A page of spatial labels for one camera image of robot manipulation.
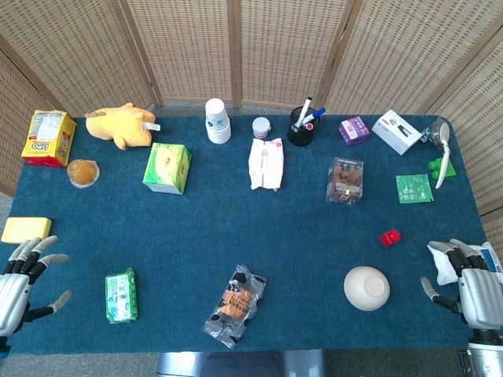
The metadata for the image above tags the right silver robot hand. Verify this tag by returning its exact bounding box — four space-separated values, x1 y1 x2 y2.
420 238 503 331

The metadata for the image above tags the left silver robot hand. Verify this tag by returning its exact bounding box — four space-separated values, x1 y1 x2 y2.
0 235 73 339

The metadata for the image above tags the clear box of chocolates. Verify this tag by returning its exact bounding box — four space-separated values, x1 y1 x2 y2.
325 156 365 207

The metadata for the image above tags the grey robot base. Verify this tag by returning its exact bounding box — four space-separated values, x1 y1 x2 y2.
156 348 328 377

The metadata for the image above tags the white product box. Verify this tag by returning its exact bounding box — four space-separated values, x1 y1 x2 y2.
371 109 424 156

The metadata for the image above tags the green tissue box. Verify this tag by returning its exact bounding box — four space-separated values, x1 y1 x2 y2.
141 142 193 196

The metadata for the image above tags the white blue-label wipes pack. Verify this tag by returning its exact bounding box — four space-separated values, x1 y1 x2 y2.
427 241 503 287

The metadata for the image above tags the yellow sponge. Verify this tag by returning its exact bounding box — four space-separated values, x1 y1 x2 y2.
0 217 53 245

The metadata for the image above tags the green wipes pack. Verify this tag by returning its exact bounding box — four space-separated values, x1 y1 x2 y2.
104 266 139 325

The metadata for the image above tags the red small toy block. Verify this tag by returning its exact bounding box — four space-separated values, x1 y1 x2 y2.
379 230 402 248

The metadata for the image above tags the beige upturned bowl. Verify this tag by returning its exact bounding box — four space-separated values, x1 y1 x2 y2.
343 265 391 313

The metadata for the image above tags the green flat sachet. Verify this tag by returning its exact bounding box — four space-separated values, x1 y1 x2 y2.
395 173 435 204

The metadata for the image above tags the green toy block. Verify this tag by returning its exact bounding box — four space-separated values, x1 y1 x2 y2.
428 156 457 181

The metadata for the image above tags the orange jelly cup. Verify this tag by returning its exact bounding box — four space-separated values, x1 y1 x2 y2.
66 158 101 189

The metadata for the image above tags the white plastic spoon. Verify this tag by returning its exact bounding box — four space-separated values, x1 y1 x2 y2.
434 123 453 190

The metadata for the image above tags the yellow biscuit package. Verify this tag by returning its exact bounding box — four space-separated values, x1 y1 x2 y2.
20 109 77 168

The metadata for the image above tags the shiny metal scoop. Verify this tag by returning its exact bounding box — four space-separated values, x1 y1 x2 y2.
431 117 451 147

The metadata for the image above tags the yellow plush toy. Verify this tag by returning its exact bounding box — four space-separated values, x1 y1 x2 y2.
85 102 162 152

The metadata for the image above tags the purple small pack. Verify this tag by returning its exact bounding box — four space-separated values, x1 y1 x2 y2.
339 115 371 148

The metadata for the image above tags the bread in clear bag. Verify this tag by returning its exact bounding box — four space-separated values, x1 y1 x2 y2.
202 263 268 350

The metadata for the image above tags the blue carpet table cover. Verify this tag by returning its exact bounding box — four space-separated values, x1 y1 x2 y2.
0 113 494 357

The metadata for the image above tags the black mesh pen holder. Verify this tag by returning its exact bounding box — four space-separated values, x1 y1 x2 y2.
286 106 320 148

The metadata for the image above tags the blue marker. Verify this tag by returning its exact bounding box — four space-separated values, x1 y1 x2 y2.
301 107 327 127

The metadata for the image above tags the white pink wipes pack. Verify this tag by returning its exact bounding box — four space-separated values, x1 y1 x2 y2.
248 137 285 192

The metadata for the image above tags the white marker black cap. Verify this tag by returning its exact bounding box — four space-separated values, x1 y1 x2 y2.
294 96 314 129

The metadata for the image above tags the stack of paper cups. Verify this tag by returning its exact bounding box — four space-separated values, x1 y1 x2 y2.
204 97 232 145

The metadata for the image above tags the small white jar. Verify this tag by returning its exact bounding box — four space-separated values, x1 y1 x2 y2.
251 116 273 140

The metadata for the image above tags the woven wooden folding screen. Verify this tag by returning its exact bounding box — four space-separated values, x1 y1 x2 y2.
0 0 503 247

